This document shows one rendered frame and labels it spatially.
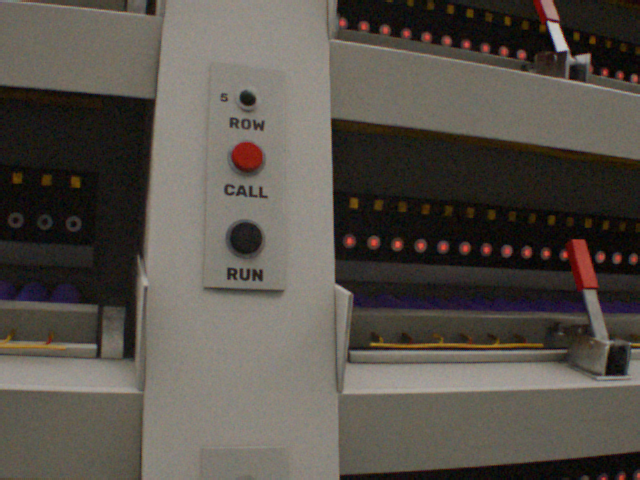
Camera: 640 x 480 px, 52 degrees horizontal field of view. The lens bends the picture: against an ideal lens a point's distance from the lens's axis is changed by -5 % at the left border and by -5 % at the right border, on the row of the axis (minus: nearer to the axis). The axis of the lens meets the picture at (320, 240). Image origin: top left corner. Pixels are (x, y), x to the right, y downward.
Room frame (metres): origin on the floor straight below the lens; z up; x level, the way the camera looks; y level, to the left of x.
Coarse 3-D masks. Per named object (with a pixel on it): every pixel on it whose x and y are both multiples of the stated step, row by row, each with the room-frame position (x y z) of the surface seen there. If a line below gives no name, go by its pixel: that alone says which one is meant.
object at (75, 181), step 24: (0, 168) 0.42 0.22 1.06; (24, 168) 0.43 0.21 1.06; (48, 168) 0.44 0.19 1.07; (0, 192) 0.43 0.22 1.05; (24, 192) 0.44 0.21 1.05; (48, 192) 0.44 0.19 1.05; (72, 192) 0.45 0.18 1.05; (96, 192) 0.45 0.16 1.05; (0, 216) 0.44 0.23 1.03; (24, 216) 0.44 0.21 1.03; (72, 216) 0.45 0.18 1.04; (24, 240) 0.45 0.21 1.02; (48, 240) 0.45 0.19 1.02; (72, 240) 0.46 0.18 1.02
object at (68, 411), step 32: (0, 256) 0.44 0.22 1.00; (32, 256) 0.45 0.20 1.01; (64, 256) 0.46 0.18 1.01; (128, 320) 0.43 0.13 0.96; (128, 352) 0.37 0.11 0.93; (0, 384) 0.30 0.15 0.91; (32, 384) 0.30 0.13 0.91; (64, 384) 0.31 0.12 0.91; (96, 384) 0.31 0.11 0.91; (128, 384) 0.32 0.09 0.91; (0, 416) 0.30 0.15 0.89; (32, 416) 0.30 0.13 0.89; (64, 416) 0.31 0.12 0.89; (96, 416) 0.31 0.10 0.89; (128, 416) 0.32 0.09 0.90; (0, 448) 0.30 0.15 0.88; (32, 448) 0.31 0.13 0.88; (64, 448) 0.31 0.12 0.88; (96, 448) 0.32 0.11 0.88; (128, 448) 0.32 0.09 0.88
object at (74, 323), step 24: (0, 312) 0.33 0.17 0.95; (24, 312) 0.34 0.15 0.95; (48, 312) 0.34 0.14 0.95; (72, 312) 0.34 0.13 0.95; (96, 312) 0.35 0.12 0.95; (0, 336) 0.34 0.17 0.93; (24, 336) 0.34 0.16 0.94; (48, 336) 0.34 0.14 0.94; (72, 336) 0.35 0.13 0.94; (96, 336) 0.35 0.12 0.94
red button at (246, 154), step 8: (240, 144) 0.32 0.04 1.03; (248, 144) 0.32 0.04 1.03; (232, 152) 0.32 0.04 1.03; (240, 152) 0.32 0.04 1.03; (248, 152) 0.32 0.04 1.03; (256, 152) 0.32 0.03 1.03; (232, 160) 0.32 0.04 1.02; (240, 160) 0.32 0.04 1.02; (248, 160) 0.32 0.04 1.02; (256, 160) 0.32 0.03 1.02; (240, 168) 0.32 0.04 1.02; (248, 168) 0.32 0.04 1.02; (256, 168) 0.32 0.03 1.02
